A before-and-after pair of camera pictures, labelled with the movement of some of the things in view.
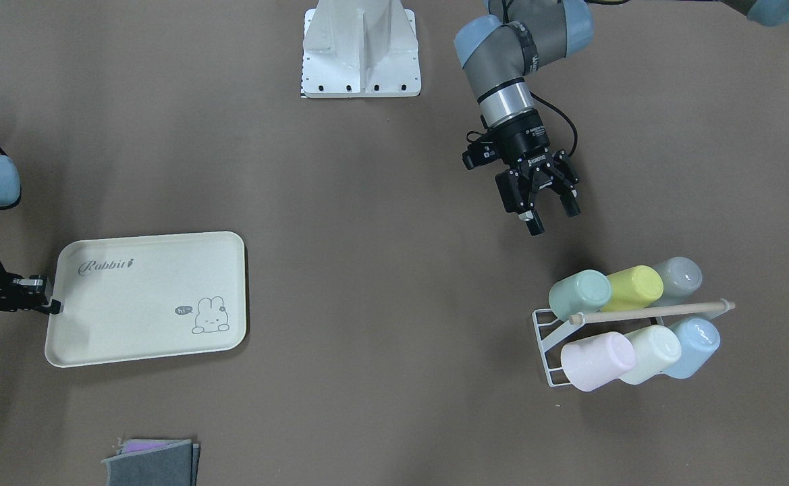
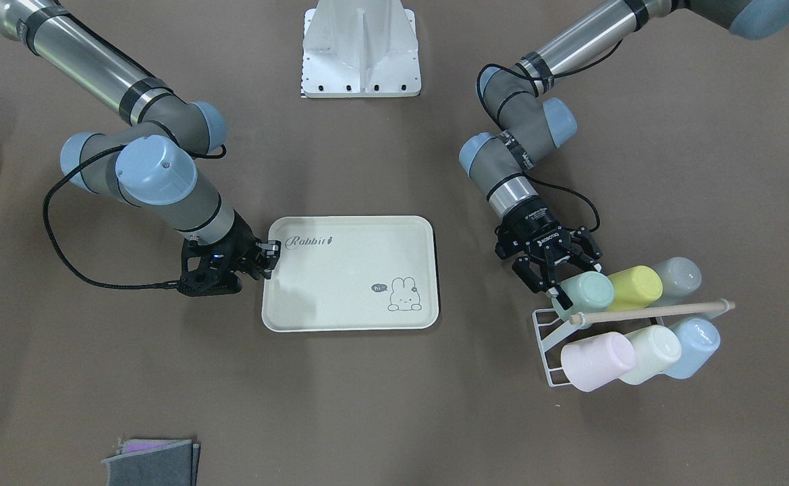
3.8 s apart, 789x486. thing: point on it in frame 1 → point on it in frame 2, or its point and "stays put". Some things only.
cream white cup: x=657 y=348 stays put
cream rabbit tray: x=128 y=298 → x=352 y=273
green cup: x=584 y=291 stays put
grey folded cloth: x=154 y=462 stays put
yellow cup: x=633 y=288 stays put
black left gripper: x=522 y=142 → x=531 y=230
